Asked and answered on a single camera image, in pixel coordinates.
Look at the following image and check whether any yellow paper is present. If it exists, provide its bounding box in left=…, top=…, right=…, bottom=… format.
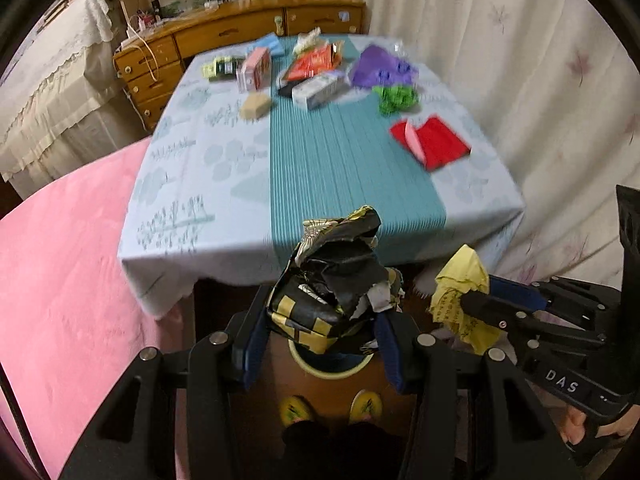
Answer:
left=428, top=245, right=502, bottom=356

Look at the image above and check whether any black yellow wrapper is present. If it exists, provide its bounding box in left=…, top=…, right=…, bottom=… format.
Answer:
left=267, top=205, right=405, bottom=356

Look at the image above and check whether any red gold snack bag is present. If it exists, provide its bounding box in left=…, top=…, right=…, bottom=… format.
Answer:
left=283, top=41, right=344, bottom=82

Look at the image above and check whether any white tissue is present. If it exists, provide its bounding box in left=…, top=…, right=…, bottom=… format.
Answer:
left=293, top=27, right=321, bottom=56

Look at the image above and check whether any yellow round trash bin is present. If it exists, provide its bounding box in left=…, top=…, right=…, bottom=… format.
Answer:
left=288, top=340, right=373, bottom=380

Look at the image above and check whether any person's right hand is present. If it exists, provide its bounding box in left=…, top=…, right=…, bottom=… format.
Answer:
left=560, top=405, right=639, bottom=444

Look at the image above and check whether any pink bed blanket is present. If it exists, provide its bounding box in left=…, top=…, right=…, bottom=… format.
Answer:
left=1, top=140, right=183, bottom=478

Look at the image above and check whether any cream floral curtain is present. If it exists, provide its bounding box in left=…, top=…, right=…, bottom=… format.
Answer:
left=363, top=0, right=639, bottom=286

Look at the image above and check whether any green crumpled wrapper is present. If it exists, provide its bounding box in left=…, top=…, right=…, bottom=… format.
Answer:
left=372, top=84, right=419, bottom=116

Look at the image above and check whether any purple plastic bag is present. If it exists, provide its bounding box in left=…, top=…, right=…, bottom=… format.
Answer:
left=348, top=44, right=419, bottom=89

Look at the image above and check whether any white rectangular box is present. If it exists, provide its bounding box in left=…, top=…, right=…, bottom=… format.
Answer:
left=292, top=72, right=346, bottom=110

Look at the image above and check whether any teal white patterned tablecloth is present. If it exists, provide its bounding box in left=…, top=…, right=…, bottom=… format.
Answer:
left=117, top=52, right=525, bottom=318

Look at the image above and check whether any beige small box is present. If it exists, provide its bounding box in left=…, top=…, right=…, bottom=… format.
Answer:
left=239, top=92, right=272, bottom=122

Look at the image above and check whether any white lace bed skirt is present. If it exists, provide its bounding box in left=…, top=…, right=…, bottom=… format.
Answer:
left=1, top=0, right=146, bottom=198

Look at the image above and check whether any pink strawberry box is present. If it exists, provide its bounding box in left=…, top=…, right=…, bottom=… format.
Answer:
left=236, top=47, right=271, bottom=93

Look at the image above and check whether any blue face mask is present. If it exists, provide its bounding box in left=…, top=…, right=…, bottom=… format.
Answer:
left=245, top=32, right=285, bottom=58

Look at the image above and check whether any green dark small box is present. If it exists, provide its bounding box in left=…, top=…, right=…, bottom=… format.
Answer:
left=202, top=55, right=245, bottom=80

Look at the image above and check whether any wooden desk with drawers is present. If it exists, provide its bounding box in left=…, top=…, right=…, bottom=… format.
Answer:
left=113, top=0, right=364, bottom=130

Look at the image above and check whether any white charging cable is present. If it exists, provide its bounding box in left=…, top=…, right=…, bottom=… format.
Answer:
left=119, top=12, right=162, bottom=84

